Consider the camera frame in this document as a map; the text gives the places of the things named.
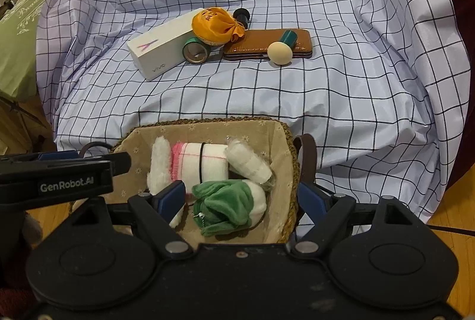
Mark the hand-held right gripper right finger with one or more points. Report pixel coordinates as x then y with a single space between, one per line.
310 199

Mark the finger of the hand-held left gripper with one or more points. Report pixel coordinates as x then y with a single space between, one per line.
120 162

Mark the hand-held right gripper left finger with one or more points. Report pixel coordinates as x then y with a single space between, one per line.
170 197

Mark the white plush dog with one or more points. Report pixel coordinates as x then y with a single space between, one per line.
160 164

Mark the green and white plush vegetable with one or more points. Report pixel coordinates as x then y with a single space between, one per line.
222 201

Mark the woven basket with beige liner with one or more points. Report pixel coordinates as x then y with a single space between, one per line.
278 157

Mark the white gauze roll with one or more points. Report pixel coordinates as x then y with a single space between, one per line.
248 162

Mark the green tape roll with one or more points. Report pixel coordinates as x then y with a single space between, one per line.
195 41

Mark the orange fabric pouch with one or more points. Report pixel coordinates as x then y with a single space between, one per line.
213 25

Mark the black foam microphone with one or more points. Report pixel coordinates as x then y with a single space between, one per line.
243 18

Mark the pink and white rolled towel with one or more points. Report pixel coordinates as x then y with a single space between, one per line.
213 164

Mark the black metal stand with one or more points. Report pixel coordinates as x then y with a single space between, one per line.
16 108

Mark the checked lilac sheet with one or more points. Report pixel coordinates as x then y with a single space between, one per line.
259 101

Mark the white cardboard box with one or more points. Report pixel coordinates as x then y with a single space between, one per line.
163 45

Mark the green printed cushion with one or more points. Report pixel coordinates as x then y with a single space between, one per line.
18 53

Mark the brown leather case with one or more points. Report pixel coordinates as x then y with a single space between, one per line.
259 40

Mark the grey metal appliance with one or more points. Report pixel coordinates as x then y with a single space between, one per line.
5 5

